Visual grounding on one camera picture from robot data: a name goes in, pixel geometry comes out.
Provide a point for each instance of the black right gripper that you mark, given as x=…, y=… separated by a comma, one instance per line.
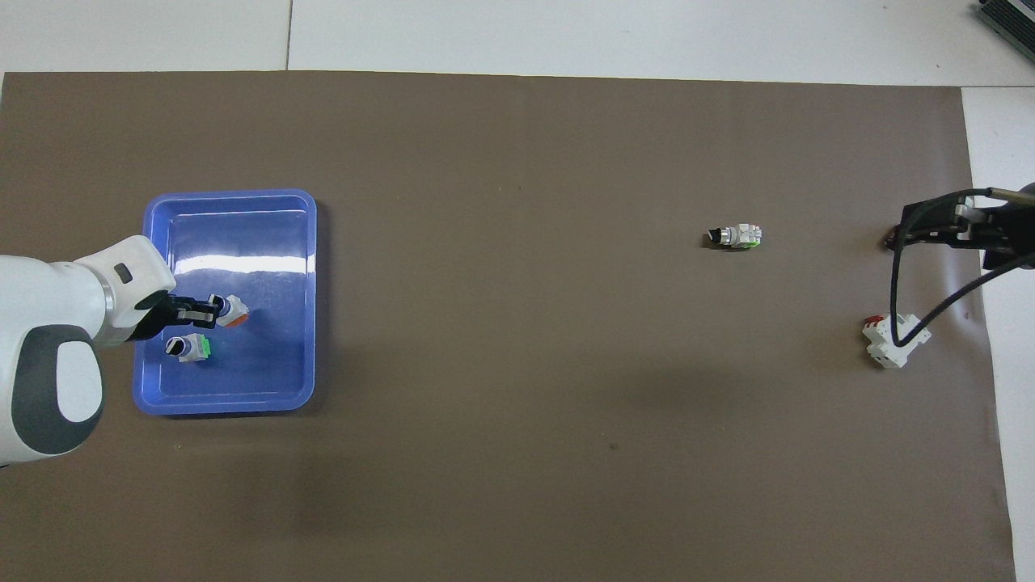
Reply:
x=1011, y=230

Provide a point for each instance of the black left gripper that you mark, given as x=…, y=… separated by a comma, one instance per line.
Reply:
x=158, y=315

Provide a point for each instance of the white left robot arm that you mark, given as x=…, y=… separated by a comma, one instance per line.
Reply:
x=48, y=323

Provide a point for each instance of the blue plastic tray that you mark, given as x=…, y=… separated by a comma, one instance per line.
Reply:
x=267, y=364

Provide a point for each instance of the white circuit breaker red lever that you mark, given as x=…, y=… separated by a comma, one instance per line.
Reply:
x=881, y=347

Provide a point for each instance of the grey metal device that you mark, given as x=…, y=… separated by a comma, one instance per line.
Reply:
x=1011, y=24

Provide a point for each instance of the brown paper table mat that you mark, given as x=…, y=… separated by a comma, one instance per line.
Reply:
x=517, y=404

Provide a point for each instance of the white selector switch green base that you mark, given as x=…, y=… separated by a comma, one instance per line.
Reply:
x=192, y=348

